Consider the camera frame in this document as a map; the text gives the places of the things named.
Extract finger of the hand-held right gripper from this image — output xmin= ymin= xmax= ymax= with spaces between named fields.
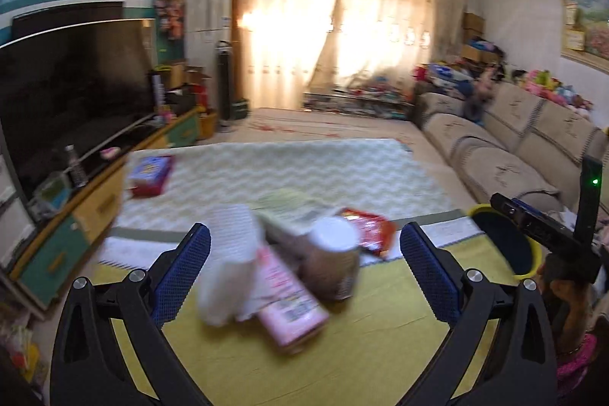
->
xmin=490 ymin=193 xmax=574 ymax=247

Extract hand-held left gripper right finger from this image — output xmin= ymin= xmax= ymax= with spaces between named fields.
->
xmin=400 ymin=221 xmax=560 ymax=406

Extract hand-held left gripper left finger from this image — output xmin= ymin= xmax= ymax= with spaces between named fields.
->
xmin=50 ymin=223 xmax=212 ymax=406

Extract black bin with yellow rim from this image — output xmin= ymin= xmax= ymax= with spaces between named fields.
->
xmin=469 ymin=205 xmax=543 ymax=280

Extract white foam net sleeve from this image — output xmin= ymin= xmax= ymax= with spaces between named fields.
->
xmin=197 ymin=204 xmax=265 ymax=326

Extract red snack wrapper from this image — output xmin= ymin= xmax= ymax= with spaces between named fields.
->
xmin=340 ymin=207 xmax=397 ymax=257

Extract brown white paper cup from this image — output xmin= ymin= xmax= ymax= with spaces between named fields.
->
xmin=300 ymin=216 xmax=362 ymax=302

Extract pink tissue packet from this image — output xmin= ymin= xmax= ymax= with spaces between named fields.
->
xmin=254 ymin=244 xmax=330 ymax=354

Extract green printed paper package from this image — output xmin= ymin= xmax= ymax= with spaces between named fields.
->
xmin=259 ymin=188 xmax=334 ymax=245

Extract person's right forearm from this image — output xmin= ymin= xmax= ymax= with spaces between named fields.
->
xmin=554 ymin=332 xmax=600 ymax=406

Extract person's right hand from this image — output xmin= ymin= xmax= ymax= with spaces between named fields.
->
xmin=542 ymin=254 xmax=593 ymax=352

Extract beige sofa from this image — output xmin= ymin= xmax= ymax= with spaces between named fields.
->
xmin=414 ymin=80 xmax=609 ymax=245

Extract red flat box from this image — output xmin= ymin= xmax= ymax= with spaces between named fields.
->
xmin=128 ymin=155 xmax=176 ymax=197

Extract teal yellow television cabinet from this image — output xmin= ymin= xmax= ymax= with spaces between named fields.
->
xmin=10 ymin=108 xmax=201 ymax=309

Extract blue star print box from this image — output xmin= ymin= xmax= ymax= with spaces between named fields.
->
xmin=131 ymin=156 xmax=169 ymax=181

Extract yellow bucket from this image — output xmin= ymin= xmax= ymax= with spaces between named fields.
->
xmin=197 ymin=111 xmax=218 ymax=139

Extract clear plastic water bottle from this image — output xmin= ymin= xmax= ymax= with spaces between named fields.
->
xmin=65 ymin=145 xmax=89 ymax=188

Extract yellow green printed tablecloth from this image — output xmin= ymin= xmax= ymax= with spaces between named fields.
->
xmin=97 ymin=139 xmax=529 ymax=406

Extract clear plastic bag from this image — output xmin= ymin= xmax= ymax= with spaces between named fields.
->
xmin=31 ymin=182 xmax=72 ymax=217

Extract pile of toys and bags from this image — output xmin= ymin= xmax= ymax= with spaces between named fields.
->
xmin=414 ymin=61 xmax=505 ymax=121

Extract shelf of books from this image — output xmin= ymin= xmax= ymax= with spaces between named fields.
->
xmin=0 ymin=301 xmax=41 ymax=388

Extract white plastic drawer unit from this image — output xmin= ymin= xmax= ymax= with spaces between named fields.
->
xmin=0 ymin=154 xmax=36 ymax=269

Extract framed landscape painting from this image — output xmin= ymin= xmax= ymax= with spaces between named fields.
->
xmin=558 ymin=0 xmax=609 ymax=69

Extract low glass table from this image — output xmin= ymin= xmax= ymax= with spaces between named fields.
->
xmin=302 ymin=85 xmax=415 ymax=121

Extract black white tower fan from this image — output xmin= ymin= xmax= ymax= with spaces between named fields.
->
xmin=216 ymin=41 xmax=235 ymax=133

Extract beige floral rug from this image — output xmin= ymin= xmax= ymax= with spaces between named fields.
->
xmin=219 ymin=107 xmax=429 ymax=145

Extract open cardboard boxes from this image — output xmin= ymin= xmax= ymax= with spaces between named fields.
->
xmin=152 ymin=61 xmax=212 ymax=112

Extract stacked cardboard boxes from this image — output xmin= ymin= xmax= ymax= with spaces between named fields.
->
xmin=461 ymin=13 xmax=486 ymax=59

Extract large curved television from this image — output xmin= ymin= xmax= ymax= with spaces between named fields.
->
xmin=0 ymin=18 xmax=158 ymax=197

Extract beige embroidered curtain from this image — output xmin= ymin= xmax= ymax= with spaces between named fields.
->
xmin=231 ymin=0 xmax=350 ymax=112
xmin=304 ymin=0 xmax=469 ymax=90

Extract white standing air conditioner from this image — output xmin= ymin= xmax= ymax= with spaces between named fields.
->
xmin=185 ymin=0 xmax=234 ymax=116

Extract hanging flower decoration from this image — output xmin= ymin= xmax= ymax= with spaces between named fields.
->
xmin=157 ymin=0 xmax=186 ymax=40

